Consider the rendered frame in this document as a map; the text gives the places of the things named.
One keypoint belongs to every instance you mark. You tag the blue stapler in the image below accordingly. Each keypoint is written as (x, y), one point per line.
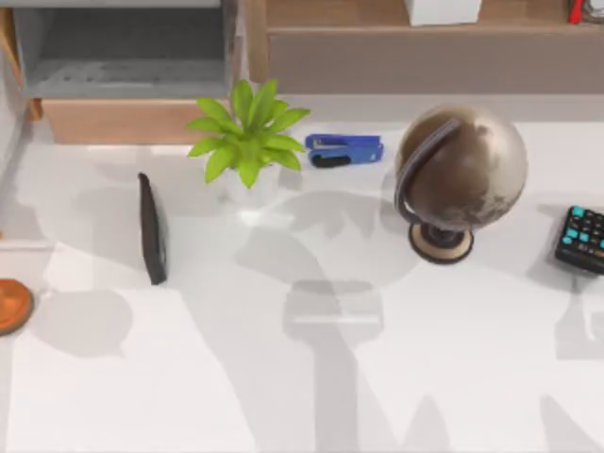
(347, 150)

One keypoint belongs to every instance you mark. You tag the green plant in white pot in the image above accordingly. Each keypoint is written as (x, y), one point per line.
(247, 137)

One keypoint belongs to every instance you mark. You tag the black flat tablet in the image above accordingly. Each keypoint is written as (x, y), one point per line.
(153, 231)

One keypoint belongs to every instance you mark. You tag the brown globe on stand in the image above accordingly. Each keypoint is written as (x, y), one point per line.
(464, 170)

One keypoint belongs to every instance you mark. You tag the pale wooden drawer front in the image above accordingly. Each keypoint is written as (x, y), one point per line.
(118, 120)

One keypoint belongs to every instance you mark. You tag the wooden open shelf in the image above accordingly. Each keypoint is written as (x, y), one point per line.
(424, 52)

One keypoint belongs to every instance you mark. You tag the white box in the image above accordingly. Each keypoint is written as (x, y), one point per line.
(441, 10)

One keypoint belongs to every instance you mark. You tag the black calculator with cyan keys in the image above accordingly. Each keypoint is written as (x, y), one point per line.
(584, 238)

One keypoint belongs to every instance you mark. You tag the orange round coaster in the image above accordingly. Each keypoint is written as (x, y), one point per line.
(11, 306)

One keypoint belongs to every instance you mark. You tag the red object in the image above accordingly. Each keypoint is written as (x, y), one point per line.
(575, 10)

